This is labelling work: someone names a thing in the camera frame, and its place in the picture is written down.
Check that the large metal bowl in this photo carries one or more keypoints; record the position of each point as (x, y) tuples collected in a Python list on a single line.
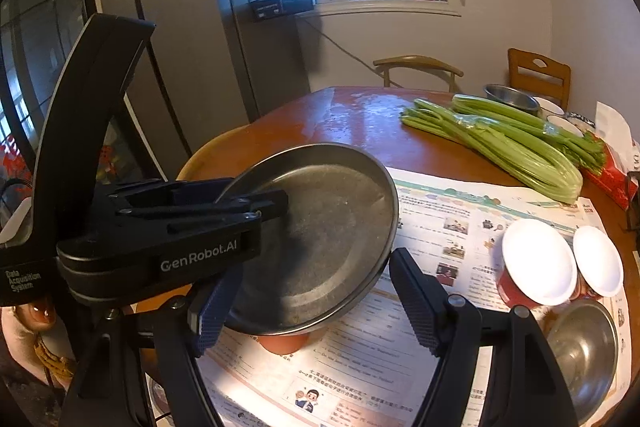
[(585, 352)]

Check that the banded celery bunch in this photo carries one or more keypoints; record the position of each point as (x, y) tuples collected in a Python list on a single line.
[(500, 109)]

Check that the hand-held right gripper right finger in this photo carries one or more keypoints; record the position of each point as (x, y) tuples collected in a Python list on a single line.
[(410, 292)]

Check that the white patterned bowl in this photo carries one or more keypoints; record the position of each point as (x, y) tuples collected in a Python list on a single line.
[(570, 126)]

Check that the orange bear-shaped plate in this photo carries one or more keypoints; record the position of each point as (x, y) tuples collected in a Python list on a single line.
[(285, 343)]

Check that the grey refrigerator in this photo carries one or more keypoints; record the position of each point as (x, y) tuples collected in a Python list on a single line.
[(190, 57)]

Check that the square-backed wooden chair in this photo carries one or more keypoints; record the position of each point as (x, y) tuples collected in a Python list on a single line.
[(535, 82)]

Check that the small metal bowl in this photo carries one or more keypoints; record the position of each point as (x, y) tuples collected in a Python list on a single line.
[(510, 96)]

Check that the black stand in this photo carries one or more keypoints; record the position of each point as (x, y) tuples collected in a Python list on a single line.
[(635, 187)]

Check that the metal plate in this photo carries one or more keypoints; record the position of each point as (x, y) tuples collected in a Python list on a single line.
[(325, 247)]

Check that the person's left hand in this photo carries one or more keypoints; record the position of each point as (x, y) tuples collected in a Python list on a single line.
[(40, 314)]

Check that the red paper bowl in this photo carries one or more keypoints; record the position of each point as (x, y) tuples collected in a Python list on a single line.
[(597, 257), (537, 257)]

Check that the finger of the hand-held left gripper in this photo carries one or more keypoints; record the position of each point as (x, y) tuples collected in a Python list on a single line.
[(175, 189), (250, 206)]

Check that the red tissue box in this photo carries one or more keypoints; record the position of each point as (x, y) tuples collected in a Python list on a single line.
[(610, 177)]

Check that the newspaper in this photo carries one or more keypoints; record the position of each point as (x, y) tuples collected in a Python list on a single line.
[(450, 217)]

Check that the dark framed glass door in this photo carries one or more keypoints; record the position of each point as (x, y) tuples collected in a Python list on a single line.
[(45, 32)]

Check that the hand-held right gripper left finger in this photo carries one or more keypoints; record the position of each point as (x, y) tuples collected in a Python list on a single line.
[(215, 312)]

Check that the white cup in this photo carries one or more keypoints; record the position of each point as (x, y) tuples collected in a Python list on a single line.
[(550, 107)]

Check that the round-backed wooden chair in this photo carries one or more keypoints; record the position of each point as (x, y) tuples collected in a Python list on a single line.
[(415, 63)]

